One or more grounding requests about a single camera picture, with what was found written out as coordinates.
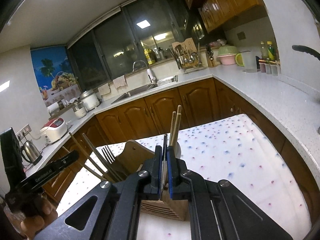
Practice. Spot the left hanging dishcloth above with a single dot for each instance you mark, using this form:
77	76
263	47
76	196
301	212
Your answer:
104	89

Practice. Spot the white dotted tablecloth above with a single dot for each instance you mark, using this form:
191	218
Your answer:
234	149

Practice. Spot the white red rice cooker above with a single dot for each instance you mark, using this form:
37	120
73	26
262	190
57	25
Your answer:
54	130

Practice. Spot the small white jar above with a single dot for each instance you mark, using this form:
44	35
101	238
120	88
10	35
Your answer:
79	110

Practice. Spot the wooden chopstick bundle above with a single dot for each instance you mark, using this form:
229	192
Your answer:
173	120
176	130

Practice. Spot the pink green basin stack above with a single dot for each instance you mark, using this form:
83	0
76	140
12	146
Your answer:
226	55

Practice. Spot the knife block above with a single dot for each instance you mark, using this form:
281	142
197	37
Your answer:
210	56

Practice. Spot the fruit beach poster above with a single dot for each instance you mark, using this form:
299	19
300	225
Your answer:
54	74

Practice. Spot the wooden utensil holder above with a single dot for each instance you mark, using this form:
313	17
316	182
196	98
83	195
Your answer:
144	181

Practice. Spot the yellow green pitcher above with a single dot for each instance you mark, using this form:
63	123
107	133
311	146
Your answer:
247	60

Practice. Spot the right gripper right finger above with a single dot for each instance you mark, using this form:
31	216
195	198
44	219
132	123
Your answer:
218	210

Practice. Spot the yellow oil bottle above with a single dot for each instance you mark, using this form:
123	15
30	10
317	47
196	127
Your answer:
150	56

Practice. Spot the steel electric kettle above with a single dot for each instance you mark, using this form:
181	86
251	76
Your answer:
30	153

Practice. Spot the wall power outlet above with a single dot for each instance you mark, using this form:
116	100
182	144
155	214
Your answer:
23	132

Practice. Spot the person's left hand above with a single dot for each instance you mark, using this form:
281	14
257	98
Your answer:
30	226

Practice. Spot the dish drying rack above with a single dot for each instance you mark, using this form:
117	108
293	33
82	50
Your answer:
186	55

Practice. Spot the silver fork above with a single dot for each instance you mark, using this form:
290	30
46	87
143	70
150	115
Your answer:
115	165

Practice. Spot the silver spoon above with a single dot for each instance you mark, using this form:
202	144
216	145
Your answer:
177	151

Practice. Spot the condiment jar rack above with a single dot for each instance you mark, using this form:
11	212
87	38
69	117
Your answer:
268	62

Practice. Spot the steel sink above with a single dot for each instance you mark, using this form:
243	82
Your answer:
144	88

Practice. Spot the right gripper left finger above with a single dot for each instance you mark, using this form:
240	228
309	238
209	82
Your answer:
97	215

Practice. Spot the dark kitchen window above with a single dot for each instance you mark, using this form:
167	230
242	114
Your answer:
118	45

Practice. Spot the hanging dishcloth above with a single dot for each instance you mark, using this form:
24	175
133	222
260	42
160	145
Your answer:
120	82
104	89

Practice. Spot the white pot with lid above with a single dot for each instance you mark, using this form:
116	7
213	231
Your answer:
89	100

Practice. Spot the thin metal chopstick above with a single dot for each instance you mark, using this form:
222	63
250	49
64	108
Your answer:
164	166

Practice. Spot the right hanging dishcloth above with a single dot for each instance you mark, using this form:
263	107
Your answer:
120	82

